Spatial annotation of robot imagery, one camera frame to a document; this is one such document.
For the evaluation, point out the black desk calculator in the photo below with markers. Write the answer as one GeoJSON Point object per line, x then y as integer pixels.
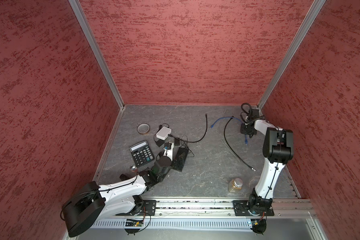
{"type": "Point", "coordinates": [141, 154]}

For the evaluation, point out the right metal frame post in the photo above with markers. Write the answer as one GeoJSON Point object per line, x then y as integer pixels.
{"type": "Point", "coordinates": [305, 26]}

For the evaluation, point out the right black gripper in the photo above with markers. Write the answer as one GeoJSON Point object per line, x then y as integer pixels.
{"type": "Point", "coordinates": [243, 130]}

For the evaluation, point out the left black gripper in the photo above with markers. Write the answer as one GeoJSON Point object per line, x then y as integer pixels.
{"type": "Point", "coordinates": [161, 153]}

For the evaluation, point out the left metal frame post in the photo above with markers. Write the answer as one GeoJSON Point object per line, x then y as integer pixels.
{"type": "Point", "coordinates": [85, 26]}

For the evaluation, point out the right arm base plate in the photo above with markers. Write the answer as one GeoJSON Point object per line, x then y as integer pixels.
{"type": "Point", "coordinates": [241, 208]}

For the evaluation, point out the white slotted cable duct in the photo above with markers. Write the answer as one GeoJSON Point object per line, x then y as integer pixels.
{"type": "Point", "coordinates": [177, 224]}

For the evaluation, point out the white network switch box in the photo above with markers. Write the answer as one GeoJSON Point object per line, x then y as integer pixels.
{"type": "Point", "coordinates": [163, 133]}

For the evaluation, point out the aluminium front rail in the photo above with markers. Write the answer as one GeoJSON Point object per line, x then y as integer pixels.
{"type": "Point", "coordinates": [223, 208]}

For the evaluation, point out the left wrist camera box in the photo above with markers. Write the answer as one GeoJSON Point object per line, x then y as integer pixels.
{"type": "Point", "coordinates": [170, 145]}

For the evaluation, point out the metal frame post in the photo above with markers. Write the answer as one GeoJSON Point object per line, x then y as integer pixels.
{"type": "Point", "coordinates": [85, 26]}
{"type": "Point", "coordinates": [305, 26]}

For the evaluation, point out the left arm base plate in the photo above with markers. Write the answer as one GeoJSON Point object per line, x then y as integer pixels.
{"type": "Point", "coordinates": [144, 206]}

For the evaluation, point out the black ribbed network switch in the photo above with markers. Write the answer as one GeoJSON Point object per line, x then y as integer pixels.
{"type": "Point", "coordinates": [180, 159]}

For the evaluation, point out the brown tape roll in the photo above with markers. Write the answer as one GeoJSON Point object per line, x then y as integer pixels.
{"type": "Point", "coordinates": [143, 129]}

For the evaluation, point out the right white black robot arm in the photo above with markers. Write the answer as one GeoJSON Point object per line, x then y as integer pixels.
{"type": "Point", "coordinates": [278, 150]}

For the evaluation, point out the amber glass jar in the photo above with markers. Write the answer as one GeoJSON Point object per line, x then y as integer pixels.
{"type": "Point", "coordinates": [235, 185]}

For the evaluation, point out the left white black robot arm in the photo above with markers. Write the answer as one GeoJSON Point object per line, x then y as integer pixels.
{"type": "Point", "coordinates": [95, 202]}

